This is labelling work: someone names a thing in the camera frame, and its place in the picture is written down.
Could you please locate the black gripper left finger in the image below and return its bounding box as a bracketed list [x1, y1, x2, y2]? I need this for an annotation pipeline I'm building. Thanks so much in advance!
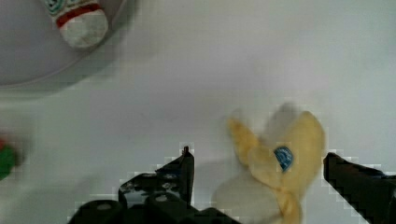
[67, 147, 240, 224]

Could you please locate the red ketchup bottle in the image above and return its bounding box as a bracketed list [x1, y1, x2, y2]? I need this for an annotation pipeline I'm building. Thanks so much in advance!
[39, 0, 108, 49]

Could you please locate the grey round plate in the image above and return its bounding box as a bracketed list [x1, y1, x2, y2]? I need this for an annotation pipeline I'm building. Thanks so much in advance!
[0, 0, 137, 89]

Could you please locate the yellow plush banana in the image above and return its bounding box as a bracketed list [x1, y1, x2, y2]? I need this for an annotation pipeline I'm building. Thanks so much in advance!
[211, 106, 325, 224]

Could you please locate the red green strawberry toy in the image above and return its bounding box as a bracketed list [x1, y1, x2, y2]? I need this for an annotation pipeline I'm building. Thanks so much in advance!
[0, 138, 24, 180]

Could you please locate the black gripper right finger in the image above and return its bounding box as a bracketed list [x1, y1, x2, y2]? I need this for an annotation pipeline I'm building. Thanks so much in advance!
[323, 152, 396, 224]

